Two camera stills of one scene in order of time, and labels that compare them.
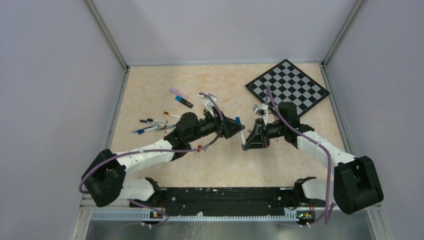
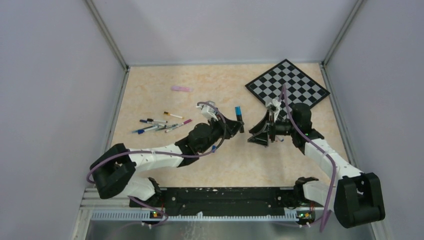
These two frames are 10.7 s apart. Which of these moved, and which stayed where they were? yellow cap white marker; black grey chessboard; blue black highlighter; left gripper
Moved: blue black highlighter
Stayed: black grey chessboard; yellow cap white marker; left gripper
